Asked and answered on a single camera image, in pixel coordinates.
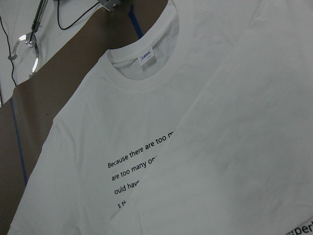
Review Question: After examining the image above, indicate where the white long-sleeve printed shirt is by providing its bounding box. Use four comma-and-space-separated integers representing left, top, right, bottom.
9, 0, 313, 235

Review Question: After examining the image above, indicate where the reacher grabber stick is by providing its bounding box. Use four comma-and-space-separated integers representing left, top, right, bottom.
8, 0, 48, 78

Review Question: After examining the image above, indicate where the aluminium frame post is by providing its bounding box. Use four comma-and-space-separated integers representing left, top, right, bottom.
98, 0, 122, 12

